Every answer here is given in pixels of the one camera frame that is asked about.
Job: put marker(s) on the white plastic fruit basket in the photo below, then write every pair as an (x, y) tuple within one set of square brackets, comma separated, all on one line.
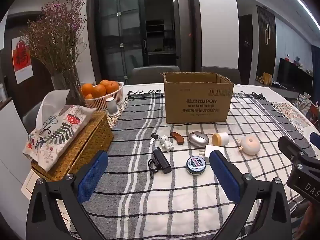
[(110, 101)]

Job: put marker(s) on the woven straw tissue box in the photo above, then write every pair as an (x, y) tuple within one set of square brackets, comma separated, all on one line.
[(87, 140)]

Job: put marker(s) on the silver refrigerator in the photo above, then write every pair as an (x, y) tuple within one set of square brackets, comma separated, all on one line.
[(181, 30)]

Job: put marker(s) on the white robot figurine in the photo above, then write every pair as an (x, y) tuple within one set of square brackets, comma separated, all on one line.
[(166, 143)]

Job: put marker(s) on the dried flower bunch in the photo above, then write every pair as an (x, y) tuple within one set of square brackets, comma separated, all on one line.
[(55, 37)]

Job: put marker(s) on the blue curtain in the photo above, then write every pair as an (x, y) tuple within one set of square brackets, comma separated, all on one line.
[(316, 60)]

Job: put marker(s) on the brown wooden comb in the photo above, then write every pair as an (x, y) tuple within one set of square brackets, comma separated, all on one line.
[(177, 138)]

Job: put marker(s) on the white paper sheet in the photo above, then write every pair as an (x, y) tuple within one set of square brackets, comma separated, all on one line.
[(27, 186)]

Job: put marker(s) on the white tissue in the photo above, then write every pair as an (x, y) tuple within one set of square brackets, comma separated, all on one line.
[(51, 105)]

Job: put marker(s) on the grey checked tablecloth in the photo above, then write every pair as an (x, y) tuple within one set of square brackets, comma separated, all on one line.
[(155, 200)]

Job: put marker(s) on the small white cylinder speaker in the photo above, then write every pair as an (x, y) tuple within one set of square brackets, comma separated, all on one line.
[(112, 106)]

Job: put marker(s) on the black bike light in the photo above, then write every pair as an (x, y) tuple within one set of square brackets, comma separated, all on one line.
[(161, 161)]

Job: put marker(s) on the patterned fringed table runner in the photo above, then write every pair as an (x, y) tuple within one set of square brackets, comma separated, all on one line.
[(292, 115)]

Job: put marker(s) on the white jar with yellow lid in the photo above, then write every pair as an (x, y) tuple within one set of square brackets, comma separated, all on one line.
[(221, 139)]

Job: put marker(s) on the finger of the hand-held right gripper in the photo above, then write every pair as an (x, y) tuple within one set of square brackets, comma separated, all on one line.
[(291, 146), (315, 137)]

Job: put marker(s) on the floral cloth tissue cover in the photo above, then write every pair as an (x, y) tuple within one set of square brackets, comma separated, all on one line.
[(60, 130)]

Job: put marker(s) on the red wall poster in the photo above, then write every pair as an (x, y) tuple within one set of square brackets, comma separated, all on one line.
[(22, 60)]

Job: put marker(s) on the yellow bag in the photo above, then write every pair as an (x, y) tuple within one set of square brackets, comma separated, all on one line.
[(267, 78)]

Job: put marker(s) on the black key fob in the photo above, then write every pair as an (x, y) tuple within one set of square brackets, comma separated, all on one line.
[(155, 137)]

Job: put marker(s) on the white plug charger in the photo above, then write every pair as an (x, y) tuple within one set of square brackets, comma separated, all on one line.
[(208, 152)]

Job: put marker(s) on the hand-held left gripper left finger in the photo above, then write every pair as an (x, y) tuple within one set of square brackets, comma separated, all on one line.
[(92, 177)]

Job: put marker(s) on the dark glass sliding door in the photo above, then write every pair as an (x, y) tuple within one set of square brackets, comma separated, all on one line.
[(117, 35)]

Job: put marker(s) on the silver oval case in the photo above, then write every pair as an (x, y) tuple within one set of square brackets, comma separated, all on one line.
[(198, 139)]

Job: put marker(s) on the brown cardboard box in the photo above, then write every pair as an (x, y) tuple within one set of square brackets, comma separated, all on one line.
[(197, 102)]

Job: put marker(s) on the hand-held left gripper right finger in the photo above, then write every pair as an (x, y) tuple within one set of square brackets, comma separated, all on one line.
[(225, 177)]

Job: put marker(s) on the patterned cloth bundle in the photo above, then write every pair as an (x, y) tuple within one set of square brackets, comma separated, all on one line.
[(306, 107)]

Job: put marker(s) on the peach round diffuser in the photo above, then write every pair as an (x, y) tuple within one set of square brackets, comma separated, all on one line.
[(250, 145)]

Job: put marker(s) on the grey dining chair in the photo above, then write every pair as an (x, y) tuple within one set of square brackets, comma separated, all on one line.
[(155, 73), (31, 117), (220, 73)]

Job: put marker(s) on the round black tin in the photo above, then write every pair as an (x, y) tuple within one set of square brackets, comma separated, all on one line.
[(195, 166)]

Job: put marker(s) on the dark glass vase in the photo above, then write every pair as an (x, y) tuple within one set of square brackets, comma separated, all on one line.
[(71, 90)]

